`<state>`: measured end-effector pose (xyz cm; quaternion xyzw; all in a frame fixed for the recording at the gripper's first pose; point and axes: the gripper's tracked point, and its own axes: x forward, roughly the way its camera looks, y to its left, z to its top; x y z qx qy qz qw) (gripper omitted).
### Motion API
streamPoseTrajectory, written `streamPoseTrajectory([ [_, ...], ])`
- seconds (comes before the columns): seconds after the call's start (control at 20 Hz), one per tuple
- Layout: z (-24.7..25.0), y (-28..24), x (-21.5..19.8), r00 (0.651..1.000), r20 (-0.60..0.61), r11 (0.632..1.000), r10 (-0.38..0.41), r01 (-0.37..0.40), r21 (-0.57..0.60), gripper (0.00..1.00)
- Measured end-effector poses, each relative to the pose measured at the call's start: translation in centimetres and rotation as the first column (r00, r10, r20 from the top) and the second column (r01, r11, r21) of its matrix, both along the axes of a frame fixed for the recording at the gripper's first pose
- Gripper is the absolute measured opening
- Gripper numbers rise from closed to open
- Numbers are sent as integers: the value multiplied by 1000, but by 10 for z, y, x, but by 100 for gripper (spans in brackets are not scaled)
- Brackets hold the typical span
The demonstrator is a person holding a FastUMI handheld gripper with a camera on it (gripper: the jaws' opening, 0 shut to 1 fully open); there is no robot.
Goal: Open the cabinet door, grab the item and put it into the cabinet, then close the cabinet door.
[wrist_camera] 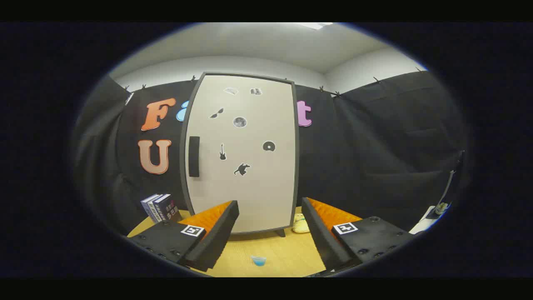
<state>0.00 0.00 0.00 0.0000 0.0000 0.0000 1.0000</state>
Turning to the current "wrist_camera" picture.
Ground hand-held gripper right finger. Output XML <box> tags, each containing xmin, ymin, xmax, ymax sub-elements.
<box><xmin>301</xmin><ymin>197</ymin><xmax>415</xmax><ymax>273</ymax></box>

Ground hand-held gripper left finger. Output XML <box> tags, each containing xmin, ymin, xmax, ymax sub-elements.
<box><xmin>125</xmin><ymin>200</ymin><xmax>240</xmax><ymax>271</ymax></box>

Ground white cabinet door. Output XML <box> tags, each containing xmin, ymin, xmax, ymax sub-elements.
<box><xmin>185</xmin><ymin>75</ymin><xmax>296</xmax><ymax>234</ymax></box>

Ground black door handle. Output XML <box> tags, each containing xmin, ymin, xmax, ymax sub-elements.
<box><xmin>188</xmin><ymin>136</ymin><xmax>200</xmax><ymax>178</ymax></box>

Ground pale yellow soft object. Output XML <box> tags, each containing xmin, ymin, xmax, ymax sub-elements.
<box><xmin>291</xmin><ymin>213</ymin><xmax>311</xmax><ymax>234</ymax></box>

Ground dark blue book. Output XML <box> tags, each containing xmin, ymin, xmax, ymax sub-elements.
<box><xmin>140</xmin><ymin>194</ymin><xmax>163</xmax><ymax>223</ymax></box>
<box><xmin>152</xmin><ymin>194</ymin><xmax>182</xmax><ymax>223</ymax></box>

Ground white side table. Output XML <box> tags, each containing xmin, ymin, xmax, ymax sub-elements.
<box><xmin>409</xmin><ymin>204</ymin><xmax>448</xmax><ymax>235</ymax></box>

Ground black backdrop cloth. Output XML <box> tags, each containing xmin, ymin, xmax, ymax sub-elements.
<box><xmin>73</xmin><ymin>71</ymin><xmax>471</xmax><ymax>236</ymax></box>

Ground grey cabinet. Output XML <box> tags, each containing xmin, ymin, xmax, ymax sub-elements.
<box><xmin>179</xmin><ymin>72</ymin><xmax>300</xmax><ymax>237</ymax></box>

